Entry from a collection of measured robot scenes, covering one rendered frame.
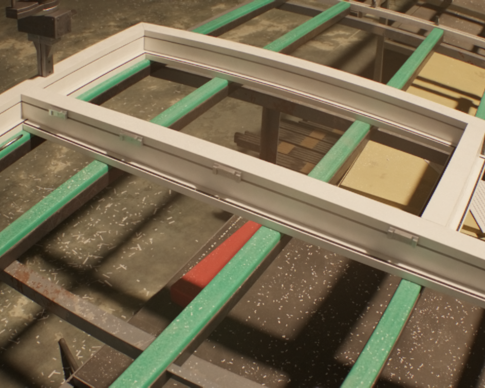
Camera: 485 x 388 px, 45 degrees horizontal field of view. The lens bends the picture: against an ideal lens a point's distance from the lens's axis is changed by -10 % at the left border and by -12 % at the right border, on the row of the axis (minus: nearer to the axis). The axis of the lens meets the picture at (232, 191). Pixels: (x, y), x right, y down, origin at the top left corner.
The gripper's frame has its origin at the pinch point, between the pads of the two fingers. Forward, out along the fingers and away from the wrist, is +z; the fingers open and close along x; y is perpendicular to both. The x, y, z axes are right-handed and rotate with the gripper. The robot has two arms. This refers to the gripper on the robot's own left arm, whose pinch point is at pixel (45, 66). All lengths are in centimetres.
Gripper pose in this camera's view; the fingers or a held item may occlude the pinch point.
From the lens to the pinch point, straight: 136.9
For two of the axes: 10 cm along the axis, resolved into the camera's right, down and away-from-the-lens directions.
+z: -0.4, 8.2, 5.6
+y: 5.2, -4.7, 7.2
